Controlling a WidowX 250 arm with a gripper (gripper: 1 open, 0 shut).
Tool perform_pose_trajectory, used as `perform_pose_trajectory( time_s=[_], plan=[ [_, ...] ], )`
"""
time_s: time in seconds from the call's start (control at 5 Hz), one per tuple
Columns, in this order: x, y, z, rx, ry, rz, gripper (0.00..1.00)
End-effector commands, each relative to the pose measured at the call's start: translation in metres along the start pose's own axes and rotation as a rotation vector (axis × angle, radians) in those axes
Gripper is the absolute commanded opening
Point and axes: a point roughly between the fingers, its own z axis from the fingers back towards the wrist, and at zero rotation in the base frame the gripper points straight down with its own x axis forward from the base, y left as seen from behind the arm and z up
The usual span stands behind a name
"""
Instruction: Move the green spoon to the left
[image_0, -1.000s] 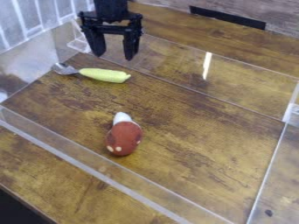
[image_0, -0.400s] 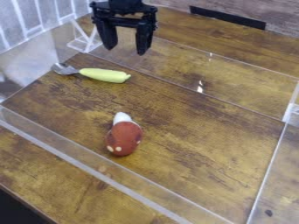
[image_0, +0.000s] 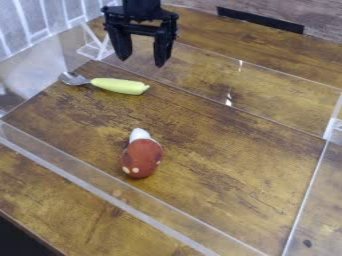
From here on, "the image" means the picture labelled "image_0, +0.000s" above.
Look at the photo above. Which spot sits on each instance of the clear acrylic corner bracket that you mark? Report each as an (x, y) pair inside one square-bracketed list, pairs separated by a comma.
[(94, 49)]

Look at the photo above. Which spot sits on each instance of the black strip on table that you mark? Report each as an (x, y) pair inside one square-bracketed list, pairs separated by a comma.
[(260, 20)]

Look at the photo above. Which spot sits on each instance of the clear acrylic enclosure wall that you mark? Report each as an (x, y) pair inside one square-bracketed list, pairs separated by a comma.
[(248, 183)]

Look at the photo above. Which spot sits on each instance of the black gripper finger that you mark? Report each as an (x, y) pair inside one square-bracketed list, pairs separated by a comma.
[(121, 42), (161, 47)]

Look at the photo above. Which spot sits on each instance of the red toy mushroom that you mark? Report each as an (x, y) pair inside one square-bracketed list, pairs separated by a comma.
[(141, 156)]

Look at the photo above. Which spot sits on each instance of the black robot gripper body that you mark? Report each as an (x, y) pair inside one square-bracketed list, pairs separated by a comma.
[(138, 17)]

